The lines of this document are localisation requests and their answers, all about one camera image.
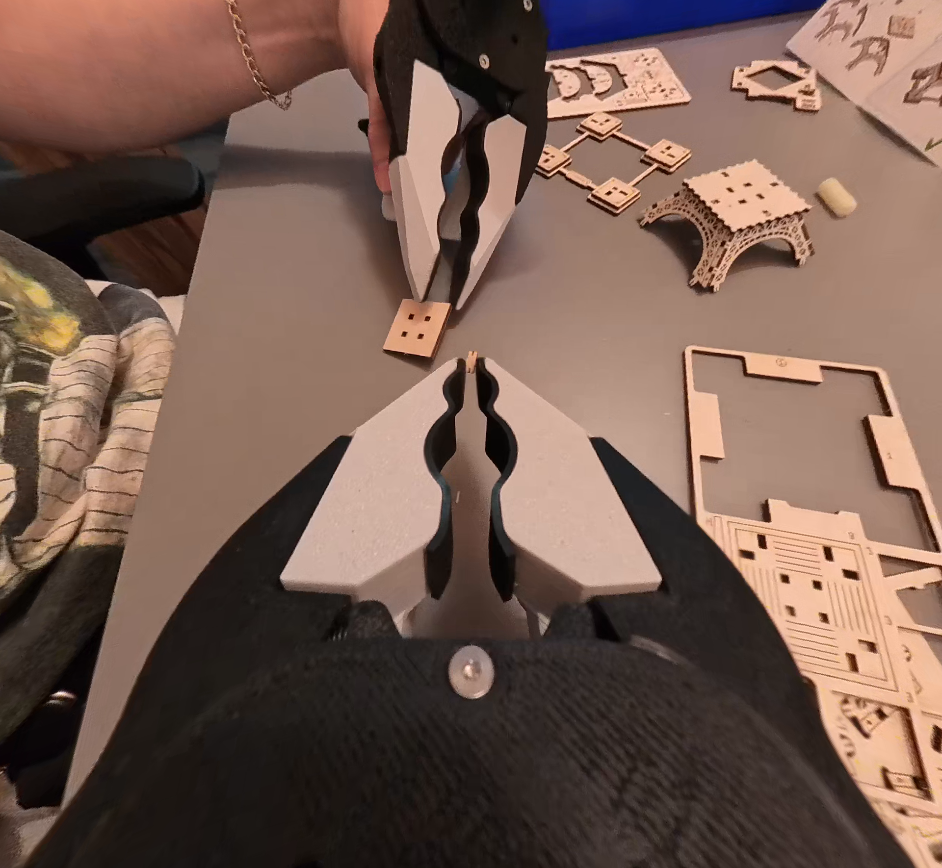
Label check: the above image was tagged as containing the pale wax cylinder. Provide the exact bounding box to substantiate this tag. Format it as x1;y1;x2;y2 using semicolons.
817;177;859;219

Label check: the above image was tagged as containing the black chair armrest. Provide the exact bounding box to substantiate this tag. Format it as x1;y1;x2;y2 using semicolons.
0;156;209;281

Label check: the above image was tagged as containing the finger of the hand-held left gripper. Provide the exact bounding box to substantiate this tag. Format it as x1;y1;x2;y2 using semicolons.
449;109;529;313
389;59;465;301

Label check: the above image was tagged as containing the person's printed shirt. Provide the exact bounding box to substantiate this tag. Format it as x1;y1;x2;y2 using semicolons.
0;230;179;619

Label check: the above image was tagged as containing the person's left hand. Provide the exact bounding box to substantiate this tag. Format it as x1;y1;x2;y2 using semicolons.
290;0;404;196

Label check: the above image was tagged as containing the person's left forearm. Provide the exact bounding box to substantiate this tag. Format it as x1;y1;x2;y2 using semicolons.
0;0;297;155

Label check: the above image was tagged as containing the wooden four-pad square frame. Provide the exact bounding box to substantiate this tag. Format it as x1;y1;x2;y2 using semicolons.
535;112;693;216

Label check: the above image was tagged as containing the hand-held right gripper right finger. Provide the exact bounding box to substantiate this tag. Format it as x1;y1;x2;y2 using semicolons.
476;357;663;635

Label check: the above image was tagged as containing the wooden sheet with arch parts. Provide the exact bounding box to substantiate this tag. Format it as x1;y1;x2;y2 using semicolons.
545;46;693;121

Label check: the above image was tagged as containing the wooden lattice tower base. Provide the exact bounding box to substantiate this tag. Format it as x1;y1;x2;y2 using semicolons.
639;160;815;293

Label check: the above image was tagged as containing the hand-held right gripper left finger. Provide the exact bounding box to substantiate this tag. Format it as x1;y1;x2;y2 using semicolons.
280;357;470;638

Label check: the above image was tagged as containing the gold chain bracelet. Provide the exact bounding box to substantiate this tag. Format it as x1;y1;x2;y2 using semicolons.
218;0;294;111

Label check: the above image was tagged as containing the paper instruction booklet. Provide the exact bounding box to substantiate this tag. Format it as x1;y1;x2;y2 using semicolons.
786;0;942;168

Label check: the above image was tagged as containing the punched-out wooden parts sheet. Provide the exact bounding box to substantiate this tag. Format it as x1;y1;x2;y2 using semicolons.
683;344;942;868

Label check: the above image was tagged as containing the wooden piece with diamond hole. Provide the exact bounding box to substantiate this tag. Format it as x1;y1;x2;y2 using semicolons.
731;59;824;113

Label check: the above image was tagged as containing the small square wooden plate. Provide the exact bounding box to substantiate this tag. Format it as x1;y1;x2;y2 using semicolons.
382;298;453;361

